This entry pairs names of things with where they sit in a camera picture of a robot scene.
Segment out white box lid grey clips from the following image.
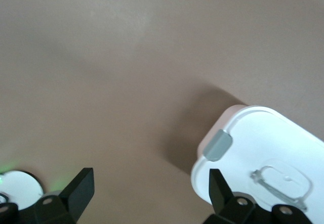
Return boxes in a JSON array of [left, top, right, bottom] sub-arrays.
[[191, 104, 324, 224]]

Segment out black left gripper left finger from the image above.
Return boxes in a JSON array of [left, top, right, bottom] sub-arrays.
[[0, 167, 95, 224]]

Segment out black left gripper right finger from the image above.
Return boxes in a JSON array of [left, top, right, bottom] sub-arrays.
[[202, 168, 313, 224]]

